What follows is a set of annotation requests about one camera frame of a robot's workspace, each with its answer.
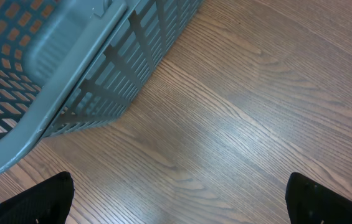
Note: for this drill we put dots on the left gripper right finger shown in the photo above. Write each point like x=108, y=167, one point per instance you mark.
x=308, y=202

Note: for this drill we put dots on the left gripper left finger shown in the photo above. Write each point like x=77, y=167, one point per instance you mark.
x=47, y=202

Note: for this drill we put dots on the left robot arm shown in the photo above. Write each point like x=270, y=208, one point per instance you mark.
x=50, y=202

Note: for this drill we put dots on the grey plastic shopping basket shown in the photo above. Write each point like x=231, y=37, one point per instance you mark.
x=72, y=65

